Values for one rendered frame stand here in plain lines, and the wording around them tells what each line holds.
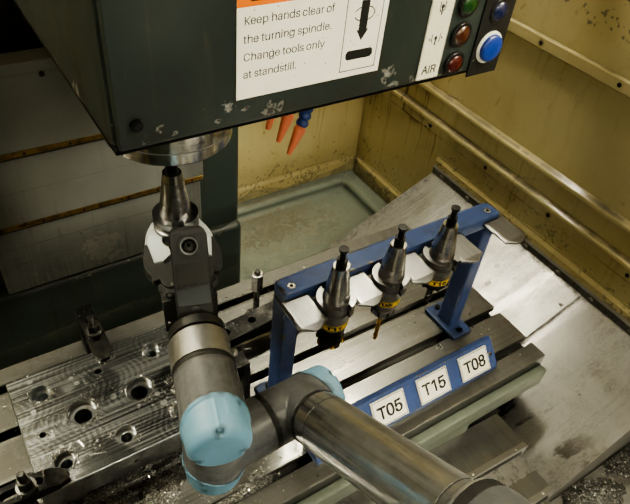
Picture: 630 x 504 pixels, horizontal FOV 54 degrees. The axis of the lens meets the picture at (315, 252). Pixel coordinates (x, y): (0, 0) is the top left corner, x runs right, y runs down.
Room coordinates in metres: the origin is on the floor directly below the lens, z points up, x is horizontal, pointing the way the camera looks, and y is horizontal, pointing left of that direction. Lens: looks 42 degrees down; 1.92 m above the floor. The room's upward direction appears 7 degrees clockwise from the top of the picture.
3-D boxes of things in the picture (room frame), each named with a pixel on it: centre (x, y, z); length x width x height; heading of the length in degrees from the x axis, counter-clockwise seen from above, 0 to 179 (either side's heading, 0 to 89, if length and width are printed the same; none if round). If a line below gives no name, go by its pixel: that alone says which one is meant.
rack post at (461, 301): (0.95, -0.32, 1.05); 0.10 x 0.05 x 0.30; 37
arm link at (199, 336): (0.46, 0.12, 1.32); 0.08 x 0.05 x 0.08; 112
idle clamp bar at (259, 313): (0.84, 0.09, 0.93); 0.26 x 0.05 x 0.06; 132
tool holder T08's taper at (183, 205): (0.66, 0.20, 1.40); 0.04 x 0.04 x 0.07
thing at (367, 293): (0.70, -0.09, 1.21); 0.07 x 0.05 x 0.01; 37
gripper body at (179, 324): (0.54, 0.15, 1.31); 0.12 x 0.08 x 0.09; 22
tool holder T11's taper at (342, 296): (0.67, -0.04, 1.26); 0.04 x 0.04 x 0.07
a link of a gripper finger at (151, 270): (0.58, 0.20, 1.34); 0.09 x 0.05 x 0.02; 35
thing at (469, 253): (0.84, -0.26, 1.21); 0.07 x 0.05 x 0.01; 37
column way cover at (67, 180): (1.01, 0.47, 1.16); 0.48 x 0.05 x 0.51; 127
